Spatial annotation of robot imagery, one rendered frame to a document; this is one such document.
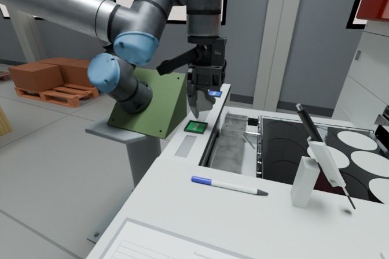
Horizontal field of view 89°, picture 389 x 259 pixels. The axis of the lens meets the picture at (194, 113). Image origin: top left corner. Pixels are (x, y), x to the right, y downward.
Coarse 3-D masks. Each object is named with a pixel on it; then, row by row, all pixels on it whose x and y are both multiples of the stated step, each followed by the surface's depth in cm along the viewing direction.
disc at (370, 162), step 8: (360, 152) 56; (368, 152) 56; (360, 160) 53; (368, 160) 53; (376, 160) 53; (384, 160) 53; (368, 168) 50; (376, 168) 50; (384, 168) 50; (384, 176) 48
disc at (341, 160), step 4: (308, 148) 58; (328, 148) 58; (332, 148) 58; (308, 152) 56; (312, 152) 56; (332, 152) 56; (336, 152) 56; (340, 152) 56; (312, 156) 54; (332, 156) 54; (336, 156) 54; (340, 156) 54; (344, 156) 54; (336, 160) 53; (340, 160) 53; (344, 160) 53; (348, 160) 53; (336, 164) 52; (340, 164) 52; (344, 164) 52; (348, 164) 52
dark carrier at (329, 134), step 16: (272, 128) 67; (288, 128) 67; (304, 128) 67; (320, 128) 67; (336, 128) 67; (272, 144) 59; (288, 144) 59; (304, 144) 59; (336, 144) 59; (272, 160) 53; (288, 160) 53; (352, 160) 53; (272, 176) 48; (288, 176) 48; (320, 176) 48; (352, 176) 48; (368, 176) 48; (336, 192) 44; (352, 192) 44; (368, 192) 44
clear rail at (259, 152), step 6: (258, 120) 72; (258, 126) 68; (258, 132) 65; (258, 138) 62; (258, 144) 59; (258, 150) 56; (258, 156) 54; (258, 162) 52; (258, 168) 50; (258, 174) 48
